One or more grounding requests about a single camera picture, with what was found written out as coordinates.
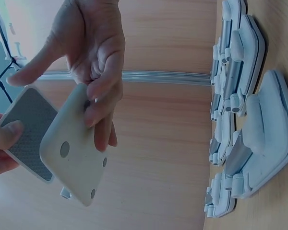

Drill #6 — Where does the row of white folding stands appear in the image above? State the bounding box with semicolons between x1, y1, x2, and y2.
203;0;288;218

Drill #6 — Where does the person's right hand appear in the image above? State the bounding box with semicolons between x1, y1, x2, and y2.
6;0;125;153

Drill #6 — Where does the white folding stand grey pad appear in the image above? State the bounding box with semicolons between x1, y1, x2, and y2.
0;82;109;207

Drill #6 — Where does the person's left hand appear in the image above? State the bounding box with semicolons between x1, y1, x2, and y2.
0;112;24;204

